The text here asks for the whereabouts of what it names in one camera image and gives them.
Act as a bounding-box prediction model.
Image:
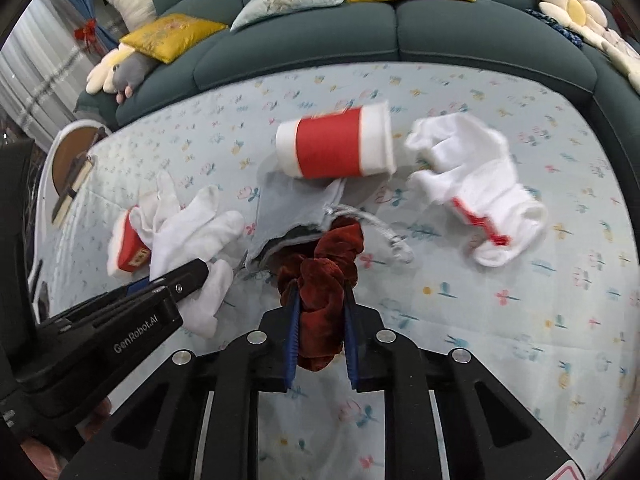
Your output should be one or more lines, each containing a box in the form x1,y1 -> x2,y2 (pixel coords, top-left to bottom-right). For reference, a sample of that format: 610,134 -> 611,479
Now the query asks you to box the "dark red velvet scrunchie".
271,217 -> 363,372

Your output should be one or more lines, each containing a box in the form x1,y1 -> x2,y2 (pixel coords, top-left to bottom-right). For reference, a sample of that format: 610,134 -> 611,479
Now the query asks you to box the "white glove left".
129,171 -> 245,338

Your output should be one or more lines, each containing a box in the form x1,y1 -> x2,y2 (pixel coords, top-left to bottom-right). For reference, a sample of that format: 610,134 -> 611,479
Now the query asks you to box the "white glove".
405,113 -> 548,268
129,171 -> 245,338

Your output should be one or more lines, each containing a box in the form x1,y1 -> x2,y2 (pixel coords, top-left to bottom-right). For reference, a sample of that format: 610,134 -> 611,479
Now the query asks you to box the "pink fluffy fabric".
21,398 -> 112,480

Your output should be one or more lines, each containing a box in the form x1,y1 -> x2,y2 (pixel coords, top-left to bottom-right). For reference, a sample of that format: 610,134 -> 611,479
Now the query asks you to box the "black notebook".
51,154 -> 93,228

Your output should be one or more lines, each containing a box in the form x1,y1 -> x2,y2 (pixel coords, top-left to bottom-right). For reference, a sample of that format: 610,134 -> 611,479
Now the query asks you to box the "white round side table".
28,119 -> 112,299

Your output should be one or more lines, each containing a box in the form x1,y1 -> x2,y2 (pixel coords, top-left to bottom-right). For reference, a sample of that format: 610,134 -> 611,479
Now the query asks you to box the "floral light blue tablecloth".
39,64 -> 639,479

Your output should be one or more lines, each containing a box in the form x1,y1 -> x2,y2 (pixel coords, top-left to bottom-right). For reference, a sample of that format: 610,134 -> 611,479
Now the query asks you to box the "grey mouse plush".
113,51 -> 160,104

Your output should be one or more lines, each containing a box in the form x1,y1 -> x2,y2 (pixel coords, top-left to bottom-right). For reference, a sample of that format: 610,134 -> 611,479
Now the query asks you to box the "red white cup right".
274,102 -> 396,179

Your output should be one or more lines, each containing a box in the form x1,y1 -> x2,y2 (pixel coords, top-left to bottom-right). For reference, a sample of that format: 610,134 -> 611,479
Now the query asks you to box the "yellow cushion left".
120,13 -> 228,64

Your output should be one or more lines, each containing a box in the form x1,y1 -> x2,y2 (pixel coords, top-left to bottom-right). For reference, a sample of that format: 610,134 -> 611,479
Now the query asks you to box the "white glove right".
405,113 -> 548,268

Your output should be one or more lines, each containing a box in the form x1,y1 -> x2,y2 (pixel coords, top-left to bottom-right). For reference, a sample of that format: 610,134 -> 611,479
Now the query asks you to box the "red curtain tie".
74,18 -> 102,54

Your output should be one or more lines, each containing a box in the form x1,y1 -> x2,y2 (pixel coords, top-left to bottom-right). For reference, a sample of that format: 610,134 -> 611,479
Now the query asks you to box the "dark green sectional sofa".
74,0 -> 640,176

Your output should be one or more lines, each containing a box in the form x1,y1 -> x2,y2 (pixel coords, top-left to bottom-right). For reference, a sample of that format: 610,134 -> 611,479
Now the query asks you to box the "blue patterned cloth on sofa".
525,9 -> 584,49

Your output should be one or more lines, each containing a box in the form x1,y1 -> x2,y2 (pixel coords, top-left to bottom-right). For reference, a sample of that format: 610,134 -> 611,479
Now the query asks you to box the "white flower pillow right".
538,0 -> 608,49

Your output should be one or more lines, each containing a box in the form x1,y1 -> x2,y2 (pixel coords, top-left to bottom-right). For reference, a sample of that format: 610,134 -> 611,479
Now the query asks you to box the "grey drawstring pouch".
243,170 -> 413,272

